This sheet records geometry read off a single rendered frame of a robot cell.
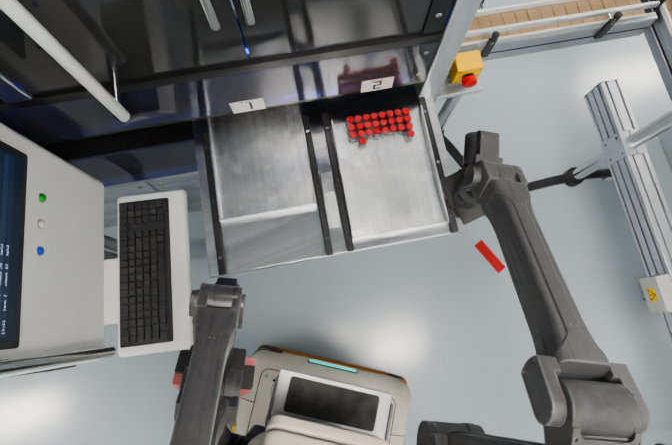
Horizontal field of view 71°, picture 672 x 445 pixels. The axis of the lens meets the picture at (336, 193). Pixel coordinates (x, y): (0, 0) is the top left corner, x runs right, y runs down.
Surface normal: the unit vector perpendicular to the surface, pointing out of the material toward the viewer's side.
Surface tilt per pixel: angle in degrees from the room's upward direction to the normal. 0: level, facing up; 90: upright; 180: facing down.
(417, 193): 0
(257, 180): 0
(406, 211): 0
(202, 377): 41
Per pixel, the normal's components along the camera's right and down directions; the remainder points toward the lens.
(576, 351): 0.18, -0.74
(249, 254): 0.00, -0.25
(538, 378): -0.98, -0.14
